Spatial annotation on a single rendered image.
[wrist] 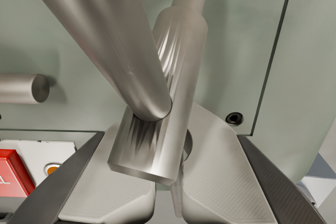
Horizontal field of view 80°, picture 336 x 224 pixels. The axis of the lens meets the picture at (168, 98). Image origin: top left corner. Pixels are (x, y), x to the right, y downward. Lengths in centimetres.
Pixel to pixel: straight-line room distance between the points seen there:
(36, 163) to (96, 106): 10
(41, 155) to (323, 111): 25
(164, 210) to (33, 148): 256
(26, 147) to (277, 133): 23
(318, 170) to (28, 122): 53
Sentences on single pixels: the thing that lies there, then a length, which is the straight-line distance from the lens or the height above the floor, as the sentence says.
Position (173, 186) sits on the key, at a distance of 17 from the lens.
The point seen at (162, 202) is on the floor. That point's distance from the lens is 261.
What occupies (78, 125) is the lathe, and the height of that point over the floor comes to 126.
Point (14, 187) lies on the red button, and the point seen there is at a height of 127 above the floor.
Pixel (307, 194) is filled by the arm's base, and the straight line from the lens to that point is 55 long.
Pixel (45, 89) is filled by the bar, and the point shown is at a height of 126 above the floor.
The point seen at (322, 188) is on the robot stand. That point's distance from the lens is 58.
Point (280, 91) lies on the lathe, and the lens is 17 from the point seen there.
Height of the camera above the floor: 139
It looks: 60 degrees down
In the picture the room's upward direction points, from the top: 175 degrees counter-clockwise
